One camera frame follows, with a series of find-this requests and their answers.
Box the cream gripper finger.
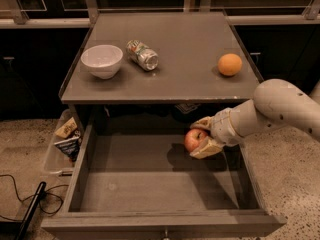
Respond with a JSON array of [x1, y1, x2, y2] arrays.
[[190, 137, 224, 159], [190, 116, 212, 131]]

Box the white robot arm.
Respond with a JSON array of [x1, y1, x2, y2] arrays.
[[190, 79, 320, 159]]

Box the grey cabinet with top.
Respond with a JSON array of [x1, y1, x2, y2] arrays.
[[60, 12, 263, 112]]

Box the orange fruit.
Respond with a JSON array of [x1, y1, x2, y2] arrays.
[[218, 53, 242, 77]]

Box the silver green soda can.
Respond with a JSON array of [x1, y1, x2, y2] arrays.
[[126, 40, 159, 71]]

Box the grey railing frame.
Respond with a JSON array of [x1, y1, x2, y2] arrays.
[[0, 0, 320, 28]]

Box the yellow snack packet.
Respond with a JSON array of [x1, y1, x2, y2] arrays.
[[55, 117, 77, 138]]

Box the dark blue snack bag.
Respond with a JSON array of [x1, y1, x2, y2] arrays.
[[54, 136, 81, 162]]

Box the white ceramic bowl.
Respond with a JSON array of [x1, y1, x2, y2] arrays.
[[80, 45, 123, 79]]

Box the clear plastic bin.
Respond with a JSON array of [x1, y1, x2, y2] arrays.
[[43, 109, 82, 176]]

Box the black bar on floor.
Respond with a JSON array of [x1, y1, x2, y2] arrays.
[[14, 181, 46, 240]]

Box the open grey top drawer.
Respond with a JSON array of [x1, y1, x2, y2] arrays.
[[42, 126, 286, 240]]

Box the red apple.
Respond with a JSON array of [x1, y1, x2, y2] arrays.
[[184, 129, 208, 153]]

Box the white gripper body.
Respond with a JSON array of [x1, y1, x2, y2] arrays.
[[210, 108, 243, 147]]

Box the black cable on floor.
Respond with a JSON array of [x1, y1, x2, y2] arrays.
[[0, 173, 70, 222]]

